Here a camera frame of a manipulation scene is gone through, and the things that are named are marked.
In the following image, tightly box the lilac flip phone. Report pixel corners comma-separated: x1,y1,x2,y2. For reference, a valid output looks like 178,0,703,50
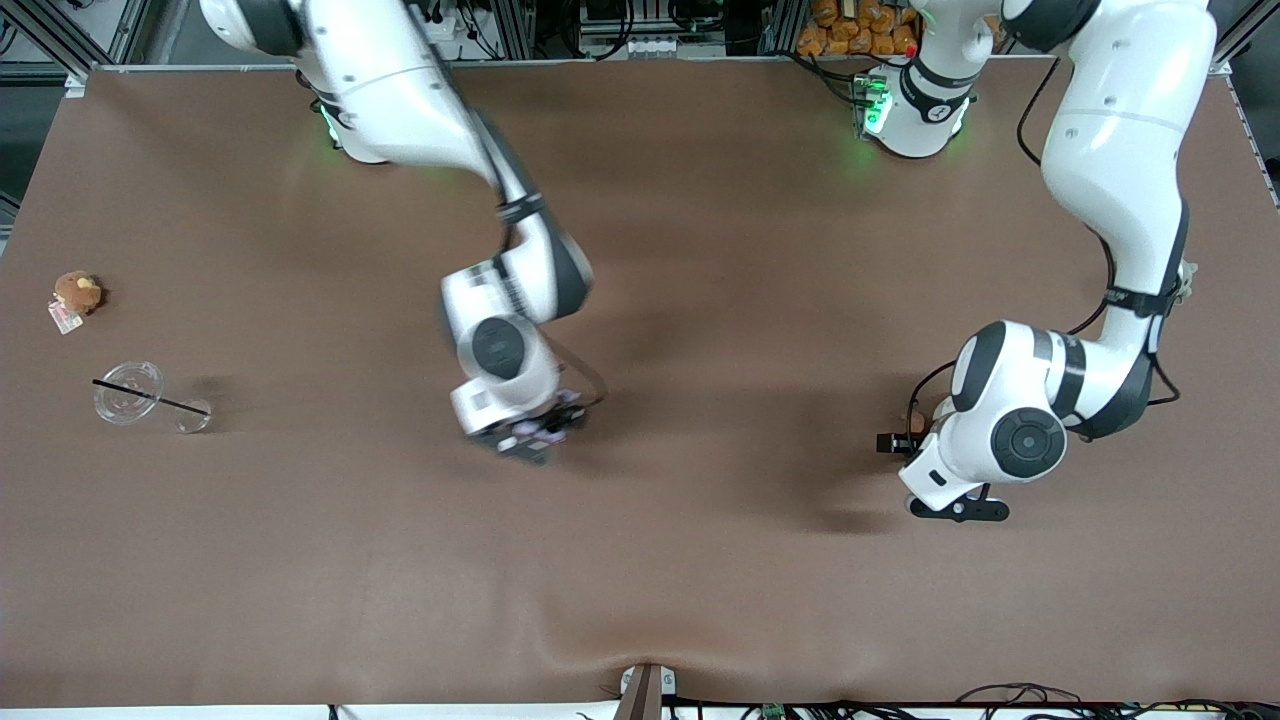
500,418,569,453

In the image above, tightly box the white power strip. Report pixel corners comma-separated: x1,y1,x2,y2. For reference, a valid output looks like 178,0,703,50
425,8,481,43

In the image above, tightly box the black drinking straw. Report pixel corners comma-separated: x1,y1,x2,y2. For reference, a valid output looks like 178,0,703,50
92,378,209,415

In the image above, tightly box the clear plastic cup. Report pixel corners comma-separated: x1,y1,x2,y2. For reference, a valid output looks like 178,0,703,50
93,360,213,434

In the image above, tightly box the brown plush toy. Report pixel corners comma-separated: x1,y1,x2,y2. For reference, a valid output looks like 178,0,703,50
53,271,103,317

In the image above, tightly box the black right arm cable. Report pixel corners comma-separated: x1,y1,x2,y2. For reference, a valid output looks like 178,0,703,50
545,335,609,411

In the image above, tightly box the black floor cable bundle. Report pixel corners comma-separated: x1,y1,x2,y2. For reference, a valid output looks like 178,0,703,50
955,683,1280,720

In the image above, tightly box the white network switch box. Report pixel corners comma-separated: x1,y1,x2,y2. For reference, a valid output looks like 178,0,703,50
578,35,728,59

